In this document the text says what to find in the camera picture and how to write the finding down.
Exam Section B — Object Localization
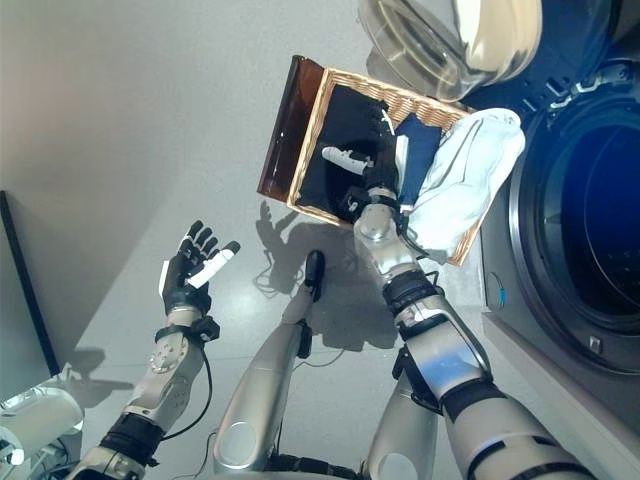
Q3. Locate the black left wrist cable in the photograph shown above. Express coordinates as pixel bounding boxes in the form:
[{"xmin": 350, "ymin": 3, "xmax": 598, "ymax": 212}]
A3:
[{"xmin": 161, "ymin": 343, "xmax": 215, "ymax": 445}]

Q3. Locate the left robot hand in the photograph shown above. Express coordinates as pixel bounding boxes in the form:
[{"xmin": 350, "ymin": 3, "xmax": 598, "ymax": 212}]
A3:
[{"xmin": 157, "ymin": 218, "xmax": 243, "ymax": 317}]

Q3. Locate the grey panel with black edge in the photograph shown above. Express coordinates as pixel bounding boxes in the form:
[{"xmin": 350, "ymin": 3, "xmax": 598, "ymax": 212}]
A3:
[{"xmin": 0, "ymin": 189, "xmax": 65, "ymax": 387}]

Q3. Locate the white rounded device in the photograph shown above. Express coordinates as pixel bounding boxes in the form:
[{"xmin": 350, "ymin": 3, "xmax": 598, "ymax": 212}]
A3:
[{"xmin": 0, "ymin": 383, "xmax": 85, "ymax": 467}]

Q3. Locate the navy blue folded garment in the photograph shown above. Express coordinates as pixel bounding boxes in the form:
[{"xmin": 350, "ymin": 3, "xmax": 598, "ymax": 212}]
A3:
[{"xmin": 394, "ymin": 113, "xmax": 445, "ymax": 212}]

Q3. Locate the silver left robot leg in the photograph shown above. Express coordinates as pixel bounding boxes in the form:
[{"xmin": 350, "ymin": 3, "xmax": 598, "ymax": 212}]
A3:
[{"xmin": 211, "ymin": 249, "xmax": 328, "ymax": 475}]

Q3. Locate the round glass washer door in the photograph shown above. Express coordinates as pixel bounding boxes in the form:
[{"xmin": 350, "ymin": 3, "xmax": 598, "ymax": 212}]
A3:
[{"xmin": 356, "ymin": 0, "xmax": 545, "ymax": 105}]

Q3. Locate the large black garment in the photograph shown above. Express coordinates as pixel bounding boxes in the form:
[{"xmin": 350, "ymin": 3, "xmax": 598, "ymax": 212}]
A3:
[{"xmin": 297, "ymin": 83, "xmax": 397, "ymax": 222}]

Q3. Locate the brown acrylic stand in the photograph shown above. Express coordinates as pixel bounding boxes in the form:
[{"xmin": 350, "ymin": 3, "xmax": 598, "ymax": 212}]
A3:
[{"xmin": 256, "ymin": 54, "xmax": 327, "ymax": 205}]

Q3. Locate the white folded garment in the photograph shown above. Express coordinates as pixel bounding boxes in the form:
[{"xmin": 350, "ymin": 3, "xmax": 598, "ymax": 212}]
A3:
[{"xmin": 408, "ymin": 106, "xmax": 527, "ymax": 257}]

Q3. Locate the rectangular wicker laundry basket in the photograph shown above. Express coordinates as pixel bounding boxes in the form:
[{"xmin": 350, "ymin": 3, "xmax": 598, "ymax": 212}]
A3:
[{"xmin": 286, "ymin": 66, "xmax": 502, "ymax": 267}]

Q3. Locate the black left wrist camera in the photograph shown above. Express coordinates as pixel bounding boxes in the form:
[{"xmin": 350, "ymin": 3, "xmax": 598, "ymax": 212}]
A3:
[{"xmin": 191, "ymin": 316, "xmax": 222, "ymax": 345}]

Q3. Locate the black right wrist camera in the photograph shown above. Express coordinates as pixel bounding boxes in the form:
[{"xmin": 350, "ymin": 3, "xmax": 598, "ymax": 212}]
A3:
[{"xmin": 341, "ymin": 185, "xmax": 372, "ymax": 215}]

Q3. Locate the silver robot leg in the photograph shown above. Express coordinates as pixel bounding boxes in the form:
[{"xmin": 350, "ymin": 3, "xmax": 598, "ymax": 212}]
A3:
[
  {"xmin": 366, "ymin": 343, "xmax": 452, "ymax": 480},
  {"xmin": 211, "ymin": 249, "xmax": 328, "ymax": 475}
]

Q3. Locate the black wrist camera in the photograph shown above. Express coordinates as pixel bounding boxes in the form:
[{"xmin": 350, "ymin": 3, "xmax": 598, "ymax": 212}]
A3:
[
  {"xmin": 191, "ymin": 316, "xmax": 222, "ymax": 345},
  {"xmin": 341, "ymin": 185, "xmax": 372, "ymax": 215}
]

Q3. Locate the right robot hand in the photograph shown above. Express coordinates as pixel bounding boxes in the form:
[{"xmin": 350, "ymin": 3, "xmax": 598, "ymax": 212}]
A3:
[{"xmin": 321, "ymin": 101, "xmax": 410, "ymax": 195}]

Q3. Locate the silver right robot leg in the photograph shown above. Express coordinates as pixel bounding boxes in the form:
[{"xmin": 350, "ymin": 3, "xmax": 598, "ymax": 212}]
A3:
[{"xmin": 366, "ymin": 343, "xmax": 452, "ymax": 480}]

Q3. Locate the grey front-load washing machine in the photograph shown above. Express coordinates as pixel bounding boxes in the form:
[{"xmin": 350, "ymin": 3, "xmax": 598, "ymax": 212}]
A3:
[{"xmin": 463, "ymin": 0, "xmax": 640, "ymax": 480}]

